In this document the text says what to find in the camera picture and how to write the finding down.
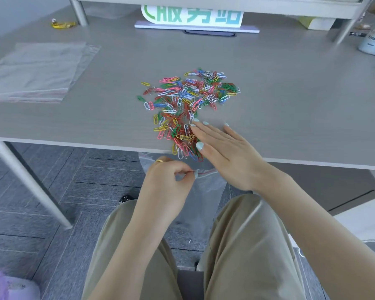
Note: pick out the green and white sign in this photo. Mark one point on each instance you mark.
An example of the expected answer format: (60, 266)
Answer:
(193, 17)

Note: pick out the black phone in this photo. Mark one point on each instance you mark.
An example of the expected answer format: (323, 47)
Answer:
(210, 34)

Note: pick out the person's right forearm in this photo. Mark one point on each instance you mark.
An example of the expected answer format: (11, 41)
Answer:
(315, 234)

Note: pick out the yellow wrapper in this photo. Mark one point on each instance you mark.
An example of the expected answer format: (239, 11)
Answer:
(63, 24)

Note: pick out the grey desk shelf riser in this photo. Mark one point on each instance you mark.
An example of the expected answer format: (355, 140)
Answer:
(268, 8)

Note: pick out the khaki trousers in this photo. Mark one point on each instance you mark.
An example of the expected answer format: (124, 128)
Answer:
(250, 246)

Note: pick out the person's right little finger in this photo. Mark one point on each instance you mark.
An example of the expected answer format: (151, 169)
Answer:
(234, 131)

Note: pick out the person's right hand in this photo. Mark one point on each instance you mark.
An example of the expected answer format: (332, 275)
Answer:
(234, 159)

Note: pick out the clear zip bag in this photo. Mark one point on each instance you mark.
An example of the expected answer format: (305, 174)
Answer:
(206, 196)

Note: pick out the person's right thumb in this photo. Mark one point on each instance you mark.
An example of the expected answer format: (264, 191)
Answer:
(207, 154)

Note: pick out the person's right middle finger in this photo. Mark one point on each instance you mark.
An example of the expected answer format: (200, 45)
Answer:
(210, 130)

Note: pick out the pile of coloured paper clips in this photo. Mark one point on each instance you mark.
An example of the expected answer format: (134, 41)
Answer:
(187, 96)

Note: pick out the grey table leg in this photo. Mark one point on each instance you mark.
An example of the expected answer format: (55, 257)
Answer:
(28, 184)

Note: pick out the stack of clear plastic bags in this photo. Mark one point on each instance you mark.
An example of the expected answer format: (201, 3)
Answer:
(34, 70)

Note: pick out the person's left hand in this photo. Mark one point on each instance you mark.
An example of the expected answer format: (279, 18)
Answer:
(161, 190)

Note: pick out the person's left forearm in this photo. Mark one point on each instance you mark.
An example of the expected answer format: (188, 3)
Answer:
(131, 253)

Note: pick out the yellow-green box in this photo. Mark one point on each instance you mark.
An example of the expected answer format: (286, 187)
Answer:
(317, 23)

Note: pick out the white cabinet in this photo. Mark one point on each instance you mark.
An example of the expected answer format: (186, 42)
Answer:
(362, 218)

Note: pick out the dark chair seat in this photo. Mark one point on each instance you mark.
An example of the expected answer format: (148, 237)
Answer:
(190, 285)

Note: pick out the person's left thumb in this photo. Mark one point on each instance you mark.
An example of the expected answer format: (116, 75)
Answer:
(186, 178)

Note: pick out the white bottle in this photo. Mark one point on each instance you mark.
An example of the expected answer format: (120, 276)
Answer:
(373, 40)

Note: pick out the black shoe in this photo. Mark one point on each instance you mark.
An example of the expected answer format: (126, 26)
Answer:
(125, 199)

